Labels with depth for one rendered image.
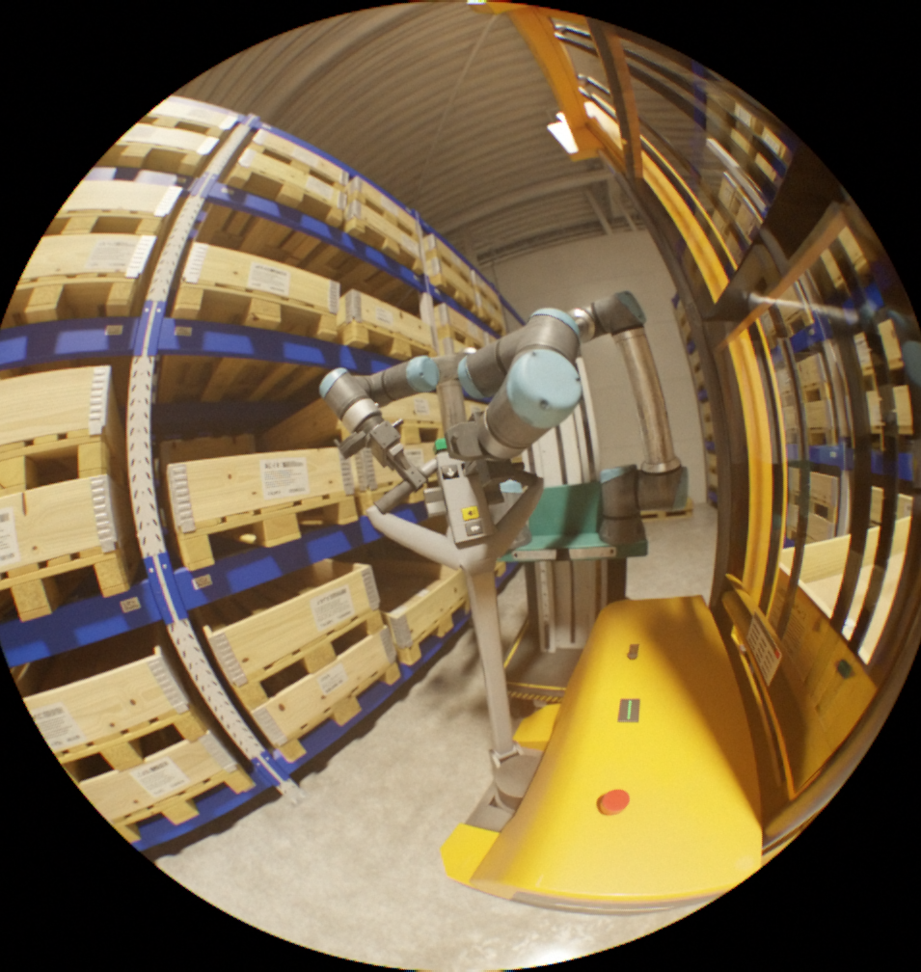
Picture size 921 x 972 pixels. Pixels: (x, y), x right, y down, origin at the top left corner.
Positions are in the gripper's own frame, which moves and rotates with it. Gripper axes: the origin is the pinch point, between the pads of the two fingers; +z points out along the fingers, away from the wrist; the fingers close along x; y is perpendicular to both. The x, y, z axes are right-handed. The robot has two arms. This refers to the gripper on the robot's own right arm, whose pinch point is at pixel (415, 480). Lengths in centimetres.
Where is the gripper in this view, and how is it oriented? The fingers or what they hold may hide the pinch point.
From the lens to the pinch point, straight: 64.9
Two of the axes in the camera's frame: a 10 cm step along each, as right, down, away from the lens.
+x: -2.4, 2.4, 9.4
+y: 7.1, -6.1, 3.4
